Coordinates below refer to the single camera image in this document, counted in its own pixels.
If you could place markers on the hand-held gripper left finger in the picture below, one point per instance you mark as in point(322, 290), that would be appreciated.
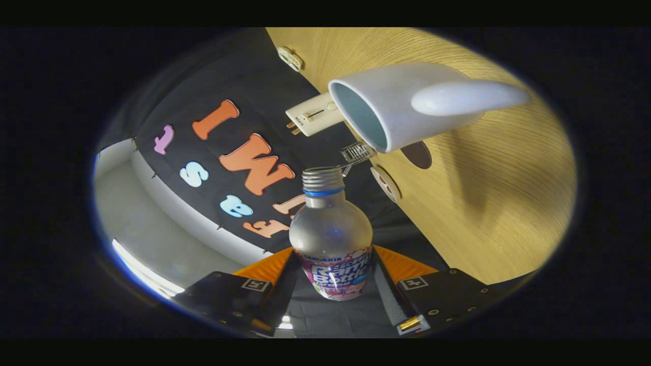
point(285, 295)

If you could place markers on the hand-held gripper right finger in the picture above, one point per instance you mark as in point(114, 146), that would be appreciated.
point(391, 300)

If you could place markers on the silver juice bottle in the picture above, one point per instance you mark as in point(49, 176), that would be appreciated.
point(330, 234)

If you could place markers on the dark round coaster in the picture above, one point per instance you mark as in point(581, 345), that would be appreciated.
point(419, 155)

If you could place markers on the white cup blue inside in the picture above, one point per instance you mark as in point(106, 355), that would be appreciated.
point(402, 107)

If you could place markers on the striped ceiling light panel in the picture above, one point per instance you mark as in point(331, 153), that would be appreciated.
point(285, 323)

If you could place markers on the white oval plate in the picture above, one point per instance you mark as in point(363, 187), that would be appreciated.
point(385, 184)

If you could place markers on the wide ceiling light panel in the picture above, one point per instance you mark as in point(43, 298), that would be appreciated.
point(145, 272)

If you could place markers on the wooden table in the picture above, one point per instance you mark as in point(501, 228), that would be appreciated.
point(498, 203)

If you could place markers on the white toaster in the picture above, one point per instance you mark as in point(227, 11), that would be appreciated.
point(315, 114)

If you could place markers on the black backdrop cloth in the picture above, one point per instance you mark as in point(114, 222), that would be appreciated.
point(244, 76)

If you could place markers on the white divided tray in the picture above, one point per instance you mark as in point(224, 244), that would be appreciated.
point(290, 58)

